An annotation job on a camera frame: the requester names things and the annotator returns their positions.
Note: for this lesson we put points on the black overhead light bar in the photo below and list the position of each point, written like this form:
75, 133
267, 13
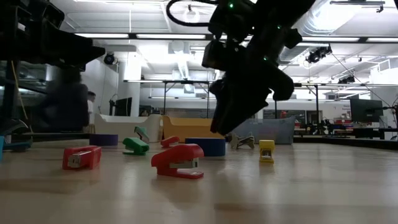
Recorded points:
132, 36

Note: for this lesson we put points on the black ceiling spotlight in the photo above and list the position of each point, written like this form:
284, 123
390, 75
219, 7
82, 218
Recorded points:
109, 58
317, 54
346, 80

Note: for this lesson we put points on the grey translucent plastic bin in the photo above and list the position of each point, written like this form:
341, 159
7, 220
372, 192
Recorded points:
273, 130

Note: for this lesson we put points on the green mini stapler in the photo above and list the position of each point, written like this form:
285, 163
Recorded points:
136, 144

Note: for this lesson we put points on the yellow mini stapler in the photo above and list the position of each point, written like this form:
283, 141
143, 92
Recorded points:
266, 144

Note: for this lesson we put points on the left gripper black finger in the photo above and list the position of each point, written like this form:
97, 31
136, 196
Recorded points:
71, 40
77, 59

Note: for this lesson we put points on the orange plastic bin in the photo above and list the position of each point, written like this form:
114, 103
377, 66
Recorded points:
186, 127

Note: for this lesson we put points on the teal staple remover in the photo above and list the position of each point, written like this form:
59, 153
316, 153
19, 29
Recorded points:
140, 132

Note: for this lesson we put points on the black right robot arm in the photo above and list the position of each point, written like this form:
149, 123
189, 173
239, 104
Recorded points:
280, 15

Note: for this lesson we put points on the light blue tape roll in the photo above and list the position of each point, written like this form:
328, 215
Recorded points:
2, 147

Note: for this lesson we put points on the purple tape roll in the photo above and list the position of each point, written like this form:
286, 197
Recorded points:
103, 140

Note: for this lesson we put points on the beige staple remover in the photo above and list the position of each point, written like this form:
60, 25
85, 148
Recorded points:
241, 141

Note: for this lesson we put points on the person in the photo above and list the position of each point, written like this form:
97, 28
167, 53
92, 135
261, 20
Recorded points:
91, 107
65, 105

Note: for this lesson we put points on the white plastic bin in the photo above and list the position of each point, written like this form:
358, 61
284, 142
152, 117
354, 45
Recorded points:
121, 124

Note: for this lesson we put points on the black metal rig frame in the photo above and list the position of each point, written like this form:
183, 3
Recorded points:
308, 84
186, 82

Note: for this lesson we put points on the black computer monitor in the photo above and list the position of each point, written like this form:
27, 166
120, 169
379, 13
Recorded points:
365, 110
124, 107

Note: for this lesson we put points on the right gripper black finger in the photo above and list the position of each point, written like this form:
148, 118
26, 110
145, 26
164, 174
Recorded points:
252, 104
225, 105

